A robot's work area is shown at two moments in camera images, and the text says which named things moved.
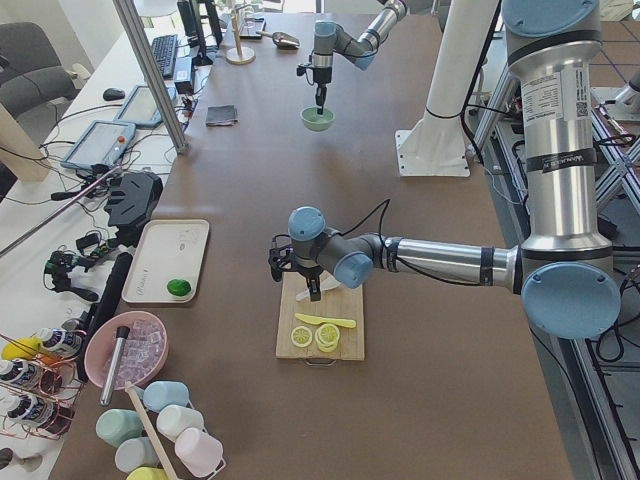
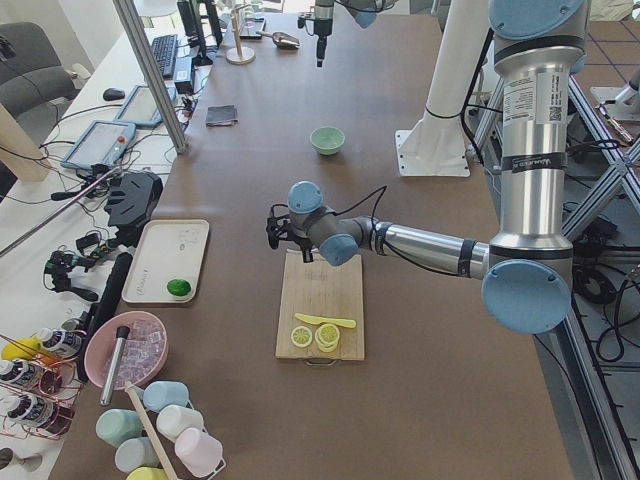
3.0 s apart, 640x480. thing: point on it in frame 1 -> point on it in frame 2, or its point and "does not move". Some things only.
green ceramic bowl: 316,122 -> 327,139
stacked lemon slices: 326,337 does not move
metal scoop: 282,40 does not move
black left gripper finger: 315,290 -> 307,255
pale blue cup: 135,453 does not move
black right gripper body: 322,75 -> 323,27
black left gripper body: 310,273 -> 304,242
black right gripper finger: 320,97 -> 320,51
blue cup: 162,393 does not move
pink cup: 200,452 does not move
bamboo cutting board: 335,303 does not move
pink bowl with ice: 144,353 does not move
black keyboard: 165,51 does not move
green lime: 178,287 does not move
